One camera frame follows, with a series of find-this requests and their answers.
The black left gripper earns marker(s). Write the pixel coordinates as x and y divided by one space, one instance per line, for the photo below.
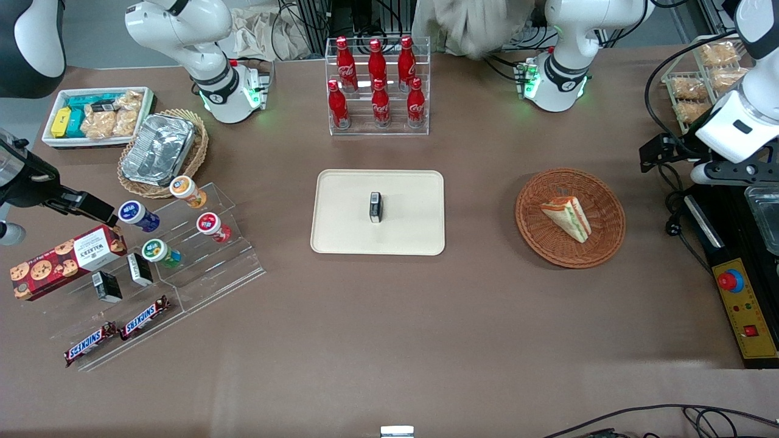
657 150

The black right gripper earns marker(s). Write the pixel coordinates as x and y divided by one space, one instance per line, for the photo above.
31 188

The triangular sandwich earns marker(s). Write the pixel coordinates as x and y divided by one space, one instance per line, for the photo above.
571 216

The white arm base connector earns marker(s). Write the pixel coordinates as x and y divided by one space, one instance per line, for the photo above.
258 85
526 79

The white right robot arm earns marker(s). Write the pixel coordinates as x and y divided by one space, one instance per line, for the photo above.
204 64

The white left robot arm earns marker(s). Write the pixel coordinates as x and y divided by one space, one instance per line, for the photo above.
569 61

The aluminium foil tray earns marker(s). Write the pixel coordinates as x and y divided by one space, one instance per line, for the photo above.
158 149

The oval tan wicker basket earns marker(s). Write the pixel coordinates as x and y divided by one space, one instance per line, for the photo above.
198 149

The round brown wicker basket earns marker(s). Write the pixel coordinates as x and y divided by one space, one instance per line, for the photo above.
548 243

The cream plastic tray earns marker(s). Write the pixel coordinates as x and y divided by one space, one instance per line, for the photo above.
408 231

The bagged bread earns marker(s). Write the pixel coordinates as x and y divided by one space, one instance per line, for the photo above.
689 89
719 53
691 112
727 78

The blue lid cup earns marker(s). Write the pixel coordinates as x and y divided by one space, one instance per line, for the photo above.
135 214

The red Walkers cookie box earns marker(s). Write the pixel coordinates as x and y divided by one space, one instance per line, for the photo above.
61 264

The white plastic snack bin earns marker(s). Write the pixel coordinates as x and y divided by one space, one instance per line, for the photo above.
52 141

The teal snack box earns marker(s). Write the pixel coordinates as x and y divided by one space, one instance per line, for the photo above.
76 123
88 100

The clear bag of crackers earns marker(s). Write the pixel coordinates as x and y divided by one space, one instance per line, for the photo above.
128 115
98 125

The yellow snack box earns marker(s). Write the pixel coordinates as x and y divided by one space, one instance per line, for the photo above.
61 121

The small black box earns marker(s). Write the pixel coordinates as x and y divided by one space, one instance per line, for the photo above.
139 269
375 208
107 287

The green lid cup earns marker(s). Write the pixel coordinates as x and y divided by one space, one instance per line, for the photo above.
158 252

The black appliance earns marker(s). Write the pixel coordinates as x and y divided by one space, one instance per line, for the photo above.
727 237

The orange lid cup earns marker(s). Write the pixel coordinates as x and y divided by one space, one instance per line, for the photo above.
185 190

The metal pan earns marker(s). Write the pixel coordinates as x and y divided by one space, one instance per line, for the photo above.
765 219

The Snickers bar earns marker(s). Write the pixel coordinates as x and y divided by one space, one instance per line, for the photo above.
145 317
90 344

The red lid cup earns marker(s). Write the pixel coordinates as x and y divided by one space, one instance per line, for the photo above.
211 225

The red emergency stop button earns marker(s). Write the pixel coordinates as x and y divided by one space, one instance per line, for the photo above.
730 280

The clear acrylic stepped display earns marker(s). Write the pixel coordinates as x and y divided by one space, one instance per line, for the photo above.
207 274

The yellow control panel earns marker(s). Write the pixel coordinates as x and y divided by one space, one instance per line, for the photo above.
751 316

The person in beige clothing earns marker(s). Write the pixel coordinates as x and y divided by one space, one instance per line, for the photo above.
468 24

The crumpled brown paper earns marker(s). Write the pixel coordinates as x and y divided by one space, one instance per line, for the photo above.
255 33

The red cola bottle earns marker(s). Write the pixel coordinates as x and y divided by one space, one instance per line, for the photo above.
338 108
346 68
415 104
381 106
377 64
406 64

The clear acrylic bottle rack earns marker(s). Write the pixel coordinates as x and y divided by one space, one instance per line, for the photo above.
392 131

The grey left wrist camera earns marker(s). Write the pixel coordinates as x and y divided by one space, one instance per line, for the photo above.
727 173

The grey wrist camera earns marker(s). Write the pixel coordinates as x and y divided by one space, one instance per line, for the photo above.
727 173
10 234

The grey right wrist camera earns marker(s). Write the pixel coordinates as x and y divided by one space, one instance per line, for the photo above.
10 234

